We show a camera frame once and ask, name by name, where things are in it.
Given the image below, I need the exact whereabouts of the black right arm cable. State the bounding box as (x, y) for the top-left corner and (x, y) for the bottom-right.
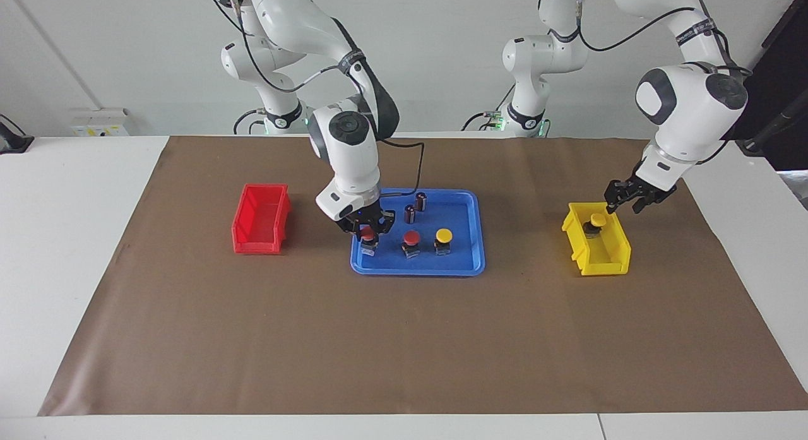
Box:
(211, 0), (425, 198)

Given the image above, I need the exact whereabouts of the blue plastic tray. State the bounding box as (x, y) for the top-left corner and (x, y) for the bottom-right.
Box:
(350, 187), (486, 277)

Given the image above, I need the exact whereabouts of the black device on table edge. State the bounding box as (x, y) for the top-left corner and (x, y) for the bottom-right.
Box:
(0, 115), (34, 155)

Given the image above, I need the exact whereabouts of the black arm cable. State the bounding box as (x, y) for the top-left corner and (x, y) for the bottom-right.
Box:
(211, 0), (425, 198)
(578, 0), (753, 166)

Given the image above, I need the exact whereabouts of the brown paper table mat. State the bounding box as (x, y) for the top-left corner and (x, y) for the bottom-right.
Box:
(38, 135), (808, 417)

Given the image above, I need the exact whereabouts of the black background panel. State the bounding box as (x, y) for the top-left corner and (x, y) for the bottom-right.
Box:
(726, 0), (808, 172)

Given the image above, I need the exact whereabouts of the yellow plastic storage bin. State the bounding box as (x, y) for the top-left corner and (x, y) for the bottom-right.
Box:
(562, 202), (632, 277)

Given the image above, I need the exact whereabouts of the red plastic storage bin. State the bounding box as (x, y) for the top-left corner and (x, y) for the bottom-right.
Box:
(231, 184), (292, 256)

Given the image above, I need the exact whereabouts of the black stand pole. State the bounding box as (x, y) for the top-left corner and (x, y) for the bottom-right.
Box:
(739, 90), (808, 157)

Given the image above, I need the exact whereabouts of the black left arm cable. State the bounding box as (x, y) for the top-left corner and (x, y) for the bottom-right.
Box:
(578, 0), (753, 166)

